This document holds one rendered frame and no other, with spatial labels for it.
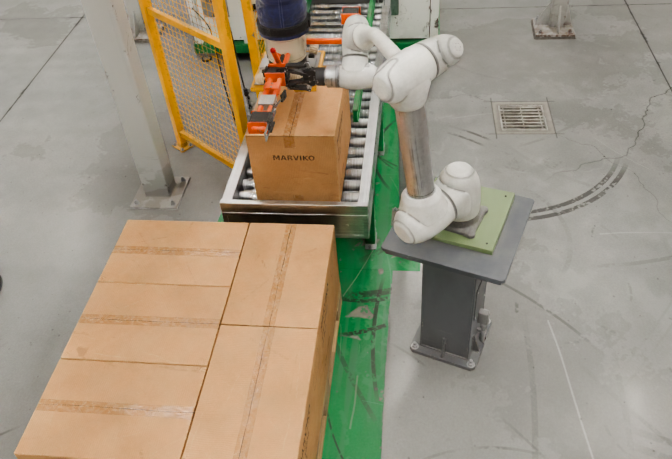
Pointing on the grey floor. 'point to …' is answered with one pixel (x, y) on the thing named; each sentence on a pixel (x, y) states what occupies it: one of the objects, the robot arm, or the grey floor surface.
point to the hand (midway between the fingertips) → (276, 76)
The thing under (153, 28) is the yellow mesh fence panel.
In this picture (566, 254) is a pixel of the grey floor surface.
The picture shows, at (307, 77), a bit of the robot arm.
